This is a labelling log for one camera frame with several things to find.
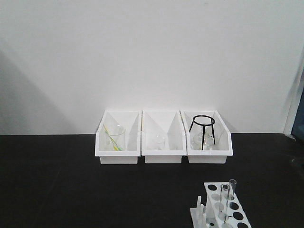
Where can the middle white storage bin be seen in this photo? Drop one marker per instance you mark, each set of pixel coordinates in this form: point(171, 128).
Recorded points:
point(168, 124)

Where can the white test tube rack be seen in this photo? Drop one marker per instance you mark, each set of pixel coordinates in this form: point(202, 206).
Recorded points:
point(207, 216)

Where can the glass test tube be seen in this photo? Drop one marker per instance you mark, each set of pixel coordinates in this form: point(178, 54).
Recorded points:
point(224, 195)
point(232, 184)

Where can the clear glass flask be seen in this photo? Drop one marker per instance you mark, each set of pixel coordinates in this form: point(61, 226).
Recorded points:
point(202, 142)

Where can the white storage bin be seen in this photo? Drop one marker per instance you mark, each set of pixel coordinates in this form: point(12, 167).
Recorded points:
point(131, 121)
point(223, 147)
point(168, 124)

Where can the black wire tripod stand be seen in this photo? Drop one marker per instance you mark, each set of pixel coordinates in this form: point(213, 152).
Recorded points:
point(203, 121)

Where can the glass beaker with straws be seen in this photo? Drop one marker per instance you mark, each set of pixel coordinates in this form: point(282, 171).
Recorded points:
point(115, 138)

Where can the rear glass test tube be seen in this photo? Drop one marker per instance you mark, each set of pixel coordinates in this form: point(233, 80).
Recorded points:
point(232, 184)

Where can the front glass test tube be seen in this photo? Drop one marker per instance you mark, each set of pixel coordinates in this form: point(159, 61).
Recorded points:
point(224, 195)

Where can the right white storage bin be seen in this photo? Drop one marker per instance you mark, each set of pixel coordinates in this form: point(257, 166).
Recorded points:
point(223, 147)

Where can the small glass beaker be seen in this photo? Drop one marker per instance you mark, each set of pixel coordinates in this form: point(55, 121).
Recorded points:
point(158, 142)

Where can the left white storage bin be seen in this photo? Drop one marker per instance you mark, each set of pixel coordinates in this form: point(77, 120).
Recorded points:
point(131, 121)

